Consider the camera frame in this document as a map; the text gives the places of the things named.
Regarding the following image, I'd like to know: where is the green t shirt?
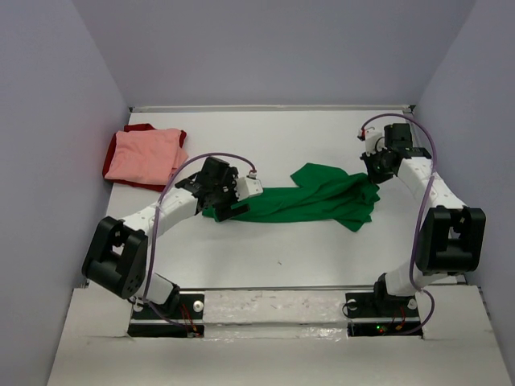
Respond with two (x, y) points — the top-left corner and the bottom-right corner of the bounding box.
(201, 162), (381, 233)

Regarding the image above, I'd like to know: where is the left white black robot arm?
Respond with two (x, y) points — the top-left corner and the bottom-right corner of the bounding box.
(81, 153), (262, 318)

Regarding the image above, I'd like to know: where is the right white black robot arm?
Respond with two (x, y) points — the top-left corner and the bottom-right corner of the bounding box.
(358, 123), (487, 315)

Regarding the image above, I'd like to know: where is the dark red folded t shirt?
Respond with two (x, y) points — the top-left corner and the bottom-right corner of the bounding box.
(101, 124), (189, 194)

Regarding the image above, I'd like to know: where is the pink folded t shirt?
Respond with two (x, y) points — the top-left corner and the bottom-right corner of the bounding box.
(106, 128), (190, 187)

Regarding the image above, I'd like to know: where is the white foam front board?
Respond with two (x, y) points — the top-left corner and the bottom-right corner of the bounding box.
(49, 285), (510, 385)

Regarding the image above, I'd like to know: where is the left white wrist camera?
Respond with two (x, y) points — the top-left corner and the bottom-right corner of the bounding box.
(235, 171), (263, 201)

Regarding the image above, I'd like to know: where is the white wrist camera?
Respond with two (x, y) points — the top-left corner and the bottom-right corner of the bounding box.
(235, 171), (263, 201)
(357, 126), (383, 142)

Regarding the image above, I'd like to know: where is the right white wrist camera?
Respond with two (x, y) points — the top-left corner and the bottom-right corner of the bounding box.
(357, 126), (383, 142)

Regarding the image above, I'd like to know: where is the aluminium table frame rail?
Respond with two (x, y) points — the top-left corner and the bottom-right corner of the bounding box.
(129, 105), (411, 113)

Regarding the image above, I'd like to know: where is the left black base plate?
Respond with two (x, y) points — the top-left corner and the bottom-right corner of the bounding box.
(127, 291), (205, 339)

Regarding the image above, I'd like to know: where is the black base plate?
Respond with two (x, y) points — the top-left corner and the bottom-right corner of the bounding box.
(127, 291), (205, 339)
(342, 292), (422, 338)

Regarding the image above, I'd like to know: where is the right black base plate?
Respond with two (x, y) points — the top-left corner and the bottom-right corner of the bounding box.
(342, 292), (422, 338)

